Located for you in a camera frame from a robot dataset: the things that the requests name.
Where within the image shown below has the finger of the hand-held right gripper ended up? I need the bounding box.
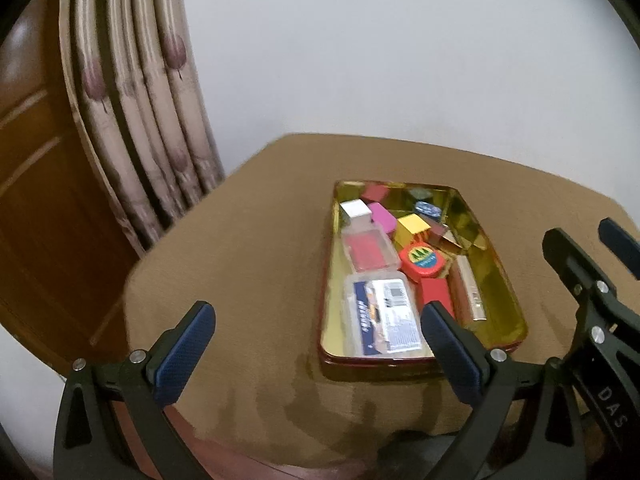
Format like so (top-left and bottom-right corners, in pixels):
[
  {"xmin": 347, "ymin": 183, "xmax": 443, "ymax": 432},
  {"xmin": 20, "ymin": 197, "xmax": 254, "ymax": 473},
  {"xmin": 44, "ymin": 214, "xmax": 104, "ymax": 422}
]
[
  {"xmin": 599, "ymin": 217, "xmax": 640, "ymax": 282},
  {"xmin": 542, "ymin": 228, "xmax": 640, "ymax": 353}
]

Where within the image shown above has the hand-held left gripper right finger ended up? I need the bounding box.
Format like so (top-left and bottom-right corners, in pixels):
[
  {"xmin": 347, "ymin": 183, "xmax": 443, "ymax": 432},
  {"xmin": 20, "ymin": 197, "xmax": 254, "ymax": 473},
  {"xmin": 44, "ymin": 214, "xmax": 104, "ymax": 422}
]
[{"xmin": 420, "ymin": 301, "xmax": 586, "ymax": 480}]

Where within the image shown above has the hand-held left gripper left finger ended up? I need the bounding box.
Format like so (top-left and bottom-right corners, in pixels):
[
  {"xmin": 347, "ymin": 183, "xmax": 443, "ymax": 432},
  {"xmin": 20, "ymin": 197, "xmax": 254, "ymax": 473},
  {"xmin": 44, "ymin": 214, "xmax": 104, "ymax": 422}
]
[{"xmin": 54, "ymin": 301, "xmax": 217, "ymax": 480}]

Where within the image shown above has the gold bar box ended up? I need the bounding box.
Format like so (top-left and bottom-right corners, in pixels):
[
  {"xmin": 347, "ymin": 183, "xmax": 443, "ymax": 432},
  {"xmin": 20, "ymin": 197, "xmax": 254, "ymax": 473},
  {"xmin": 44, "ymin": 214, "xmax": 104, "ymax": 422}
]
[{"xmin": 452, "ymin": 255, "xmax": 487, "ymax": 322}]

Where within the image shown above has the gold tin tray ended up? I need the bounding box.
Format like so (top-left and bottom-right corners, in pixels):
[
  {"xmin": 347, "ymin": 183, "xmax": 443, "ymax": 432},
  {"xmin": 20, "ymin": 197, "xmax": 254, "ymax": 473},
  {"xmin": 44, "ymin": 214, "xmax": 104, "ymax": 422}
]
[{"xmin": 318, "ymin": 179, "xmax": 529, "ymax": 383}]

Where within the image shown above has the clear box with blue label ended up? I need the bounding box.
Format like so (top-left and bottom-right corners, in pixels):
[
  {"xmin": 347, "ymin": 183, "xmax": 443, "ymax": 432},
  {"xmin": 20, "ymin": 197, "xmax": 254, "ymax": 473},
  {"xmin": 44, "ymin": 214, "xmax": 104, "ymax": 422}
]
[{"xmin": 341, "ymin": 272, "xmax": 423, "ymax": 356}]

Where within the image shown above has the red round tin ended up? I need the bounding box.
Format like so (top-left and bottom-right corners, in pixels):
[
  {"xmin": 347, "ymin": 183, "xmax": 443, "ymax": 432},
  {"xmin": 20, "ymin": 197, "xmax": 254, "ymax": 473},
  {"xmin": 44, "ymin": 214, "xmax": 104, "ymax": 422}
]
[{"xmin": 398, "ymin": 240, "xmax": 446, "ymax": 281}]

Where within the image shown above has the clear box with red insert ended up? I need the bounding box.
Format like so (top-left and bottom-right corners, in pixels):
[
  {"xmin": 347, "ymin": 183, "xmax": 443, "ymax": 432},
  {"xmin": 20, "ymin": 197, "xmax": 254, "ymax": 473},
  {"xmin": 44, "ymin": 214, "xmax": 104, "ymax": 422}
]
[{"xmin": 341, "ymin": 226, "xmax": 402, "ymax": 273}]

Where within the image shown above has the yellow red striped box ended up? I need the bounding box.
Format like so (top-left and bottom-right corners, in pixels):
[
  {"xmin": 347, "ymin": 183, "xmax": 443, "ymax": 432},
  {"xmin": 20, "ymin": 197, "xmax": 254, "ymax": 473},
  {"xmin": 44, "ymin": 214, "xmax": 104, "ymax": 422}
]
[{"xmin": 393, "ymin": 213, "xmax": 432, "ymax": 248}]

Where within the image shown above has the pink box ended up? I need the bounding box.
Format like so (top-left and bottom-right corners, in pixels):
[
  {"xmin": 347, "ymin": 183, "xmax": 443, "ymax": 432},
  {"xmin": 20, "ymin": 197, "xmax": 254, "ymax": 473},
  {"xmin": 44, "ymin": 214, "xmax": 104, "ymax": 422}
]
[{"xmin": 367, "ymin": 202, "xmax": 398, "ymax": 236}]

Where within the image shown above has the white cube box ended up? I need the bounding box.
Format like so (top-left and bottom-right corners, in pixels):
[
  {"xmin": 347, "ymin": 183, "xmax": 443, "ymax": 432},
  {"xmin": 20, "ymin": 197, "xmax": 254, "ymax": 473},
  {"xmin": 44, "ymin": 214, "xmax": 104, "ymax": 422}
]
[{"xmin": 340, "ymin": 199, "xmax": 373, "ymax": 227}]

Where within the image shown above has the wooden door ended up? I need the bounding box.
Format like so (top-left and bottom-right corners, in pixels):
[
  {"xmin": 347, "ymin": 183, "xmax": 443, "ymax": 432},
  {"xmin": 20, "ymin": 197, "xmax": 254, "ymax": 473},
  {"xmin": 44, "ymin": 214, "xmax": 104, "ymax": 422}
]
[{"xmin": 0, "ymin": 0, "xmax": 146, "ymax": 376}]

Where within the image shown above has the beige patterned curtain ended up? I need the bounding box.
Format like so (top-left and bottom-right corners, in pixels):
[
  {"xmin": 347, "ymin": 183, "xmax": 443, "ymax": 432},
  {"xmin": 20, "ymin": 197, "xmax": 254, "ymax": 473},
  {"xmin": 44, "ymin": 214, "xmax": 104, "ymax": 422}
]
[{"xmin": 59, "ymin": 0, "xmax": 226, "ymax": 256}]

